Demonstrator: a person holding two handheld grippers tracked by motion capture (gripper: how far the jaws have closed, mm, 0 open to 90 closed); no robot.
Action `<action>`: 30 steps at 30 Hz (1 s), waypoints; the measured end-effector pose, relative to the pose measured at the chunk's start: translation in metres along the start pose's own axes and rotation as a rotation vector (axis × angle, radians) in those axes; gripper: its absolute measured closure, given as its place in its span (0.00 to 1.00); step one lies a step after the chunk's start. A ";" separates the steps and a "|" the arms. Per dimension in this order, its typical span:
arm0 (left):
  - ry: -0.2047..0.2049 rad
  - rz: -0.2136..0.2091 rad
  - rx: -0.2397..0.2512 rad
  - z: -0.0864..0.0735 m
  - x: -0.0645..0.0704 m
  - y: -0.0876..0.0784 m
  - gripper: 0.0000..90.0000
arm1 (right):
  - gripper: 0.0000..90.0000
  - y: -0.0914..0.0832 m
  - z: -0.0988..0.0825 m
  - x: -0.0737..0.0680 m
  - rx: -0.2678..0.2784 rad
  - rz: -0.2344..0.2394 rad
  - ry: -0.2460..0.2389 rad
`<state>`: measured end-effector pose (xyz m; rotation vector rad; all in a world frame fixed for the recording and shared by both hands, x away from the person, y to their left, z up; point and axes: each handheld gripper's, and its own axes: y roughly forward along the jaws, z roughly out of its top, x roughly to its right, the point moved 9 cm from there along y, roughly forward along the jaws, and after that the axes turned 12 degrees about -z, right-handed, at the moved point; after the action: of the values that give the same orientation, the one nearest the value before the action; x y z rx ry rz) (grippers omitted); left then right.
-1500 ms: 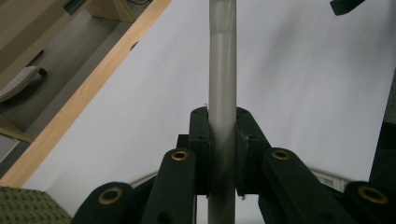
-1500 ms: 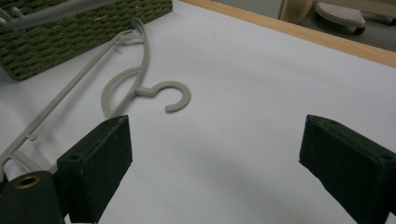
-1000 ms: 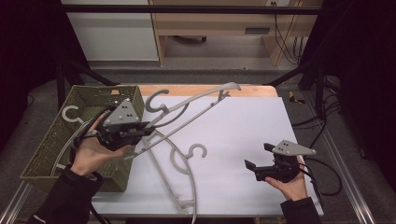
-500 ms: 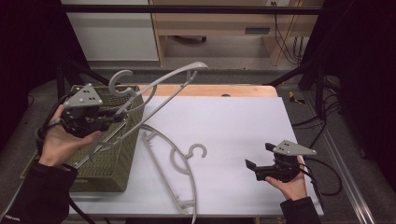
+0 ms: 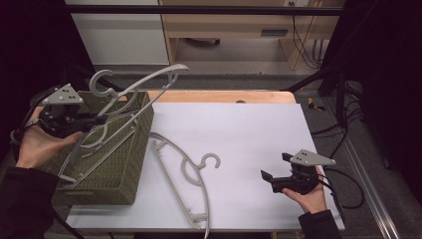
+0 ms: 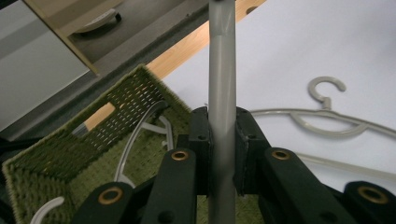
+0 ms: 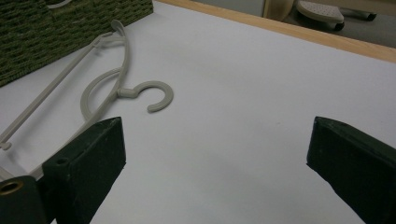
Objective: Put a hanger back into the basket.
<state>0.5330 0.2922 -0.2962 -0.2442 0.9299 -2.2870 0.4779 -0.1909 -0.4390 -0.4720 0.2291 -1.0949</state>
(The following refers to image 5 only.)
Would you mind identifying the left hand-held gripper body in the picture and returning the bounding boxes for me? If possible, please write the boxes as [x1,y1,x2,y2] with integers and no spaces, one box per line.
[39,83,93,138]

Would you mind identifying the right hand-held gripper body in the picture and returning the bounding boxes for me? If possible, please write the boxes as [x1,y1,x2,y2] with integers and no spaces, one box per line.
[272,148,336,195]

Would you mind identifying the grey plastic clothes hanger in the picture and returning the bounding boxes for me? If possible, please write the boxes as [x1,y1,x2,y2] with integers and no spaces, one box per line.
[58,63,190,190]
[78,113,138,158]
[147,131,222,239]

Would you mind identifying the olive green woven basket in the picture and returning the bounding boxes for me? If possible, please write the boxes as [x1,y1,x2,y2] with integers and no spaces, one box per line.
[43,90,155,207]

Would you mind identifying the person's right hand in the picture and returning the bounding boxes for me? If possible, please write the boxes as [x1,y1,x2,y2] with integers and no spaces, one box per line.
[282,166,328,215]

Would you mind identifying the person's left hand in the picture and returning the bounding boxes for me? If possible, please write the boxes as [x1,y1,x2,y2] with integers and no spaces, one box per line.
[15,106,85,170]

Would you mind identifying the white table board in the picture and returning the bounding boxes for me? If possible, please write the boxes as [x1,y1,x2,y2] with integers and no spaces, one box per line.
[66,102,346,232]

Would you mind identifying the yellow and black tool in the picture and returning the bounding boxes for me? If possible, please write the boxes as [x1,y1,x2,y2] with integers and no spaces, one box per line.
[307,97,326,113]

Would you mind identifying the white cabinet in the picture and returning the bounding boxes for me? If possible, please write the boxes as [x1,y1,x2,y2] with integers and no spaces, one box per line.
[65,0,170,67]

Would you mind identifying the light wooden desk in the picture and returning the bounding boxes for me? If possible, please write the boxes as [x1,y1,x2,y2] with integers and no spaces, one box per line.
[158,0,346,72]

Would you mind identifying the black floor cables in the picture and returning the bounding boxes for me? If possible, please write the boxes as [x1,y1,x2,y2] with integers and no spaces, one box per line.
[311,81,365,158]

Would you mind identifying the aluminium rail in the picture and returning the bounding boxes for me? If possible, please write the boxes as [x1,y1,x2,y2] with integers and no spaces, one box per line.
[326,99,402,239]

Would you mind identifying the black hanging cables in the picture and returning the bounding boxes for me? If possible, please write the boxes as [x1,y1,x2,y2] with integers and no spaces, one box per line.
[291,1,325,71]

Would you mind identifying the black horizontal frame bar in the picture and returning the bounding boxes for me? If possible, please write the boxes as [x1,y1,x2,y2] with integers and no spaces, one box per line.
[64,4,346,17]

